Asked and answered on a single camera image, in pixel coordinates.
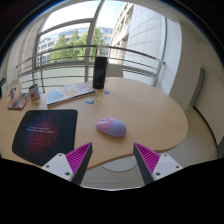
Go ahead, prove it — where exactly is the pink and lilac computer mouse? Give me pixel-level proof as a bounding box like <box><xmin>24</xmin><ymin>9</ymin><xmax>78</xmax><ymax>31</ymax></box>
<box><xmin>95</xmin><ymin>116</ymin><xmax>128</xmax><ymax>138</ymax></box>

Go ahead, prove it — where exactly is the light illustrated magazine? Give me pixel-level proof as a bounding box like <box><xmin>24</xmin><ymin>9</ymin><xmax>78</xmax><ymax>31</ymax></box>
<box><xmin>45</xmin><ymin>81</ymin><xmax>96</xmax><ymax>108</ymax></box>

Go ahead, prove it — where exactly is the black drink tumbler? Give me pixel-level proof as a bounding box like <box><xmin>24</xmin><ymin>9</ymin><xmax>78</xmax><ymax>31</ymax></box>
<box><xmin>92</xmin><ymin>55</ymin><xmax>109</xmax><ymax>90</ymax></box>

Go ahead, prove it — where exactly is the white chair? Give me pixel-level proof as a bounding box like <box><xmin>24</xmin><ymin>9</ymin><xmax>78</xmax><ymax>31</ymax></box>
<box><xmin>105</xmin><ymin>63</ymin><xmax>124</xmax><ymax>79</ymax></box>

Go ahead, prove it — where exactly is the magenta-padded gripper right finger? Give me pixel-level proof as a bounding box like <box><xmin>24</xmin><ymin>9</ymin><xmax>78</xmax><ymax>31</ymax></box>
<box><xmin>133</xmin><ymin>142</ymin><xmax>184</xmax><ymax>185</ymax></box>

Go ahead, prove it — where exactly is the black printer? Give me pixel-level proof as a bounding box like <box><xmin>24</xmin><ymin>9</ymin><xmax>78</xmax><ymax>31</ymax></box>
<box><xmin>0</xmin><ymin>77</ymin><xmax>7</xmax><ymax>99</ymax></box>

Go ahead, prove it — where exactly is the black mouse pad red swirl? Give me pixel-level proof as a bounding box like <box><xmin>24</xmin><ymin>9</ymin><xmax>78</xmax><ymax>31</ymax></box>
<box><xmin>11</xmin><ymin>109</ymin><xmax>79</xmax><ymax>167</ymax></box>

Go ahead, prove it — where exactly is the white mug with plant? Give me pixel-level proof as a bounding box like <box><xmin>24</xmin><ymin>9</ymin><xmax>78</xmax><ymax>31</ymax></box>
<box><xmin>28</xmin><ymin>83</ymin><xmax>41</xmax><ymax>101</ymax></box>

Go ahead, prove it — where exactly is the small dark drink can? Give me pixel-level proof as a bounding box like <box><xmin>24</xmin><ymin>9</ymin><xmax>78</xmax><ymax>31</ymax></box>
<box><xmin>9</xmin><ymin>87</ymin><xmax>17</xmax><ymax>100</ymax></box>

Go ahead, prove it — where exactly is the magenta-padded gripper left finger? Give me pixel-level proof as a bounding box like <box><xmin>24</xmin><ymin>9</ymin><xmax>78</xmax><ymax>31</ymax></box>
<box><xmin>41</xmin><ymin>142</ymin><xmax>94</xmax><ymax>186</ymax></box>

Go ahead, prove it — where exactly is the red magazine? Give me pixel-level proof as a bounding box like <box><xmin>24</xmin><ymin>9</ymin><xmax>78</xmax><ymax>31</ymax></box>
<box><xmin>7</xmin><ymin>92</ymin><xmax>32</xmax><ymax>111</ymax></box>

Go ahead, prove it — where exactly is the metal window railing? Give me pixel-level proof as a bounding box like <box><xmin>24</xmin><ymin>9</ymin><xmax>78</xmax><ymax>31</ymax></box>
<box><xmin>14</xmin><ymin>44</ymin><xmax>166</xmax><ymax>88</ymax></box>

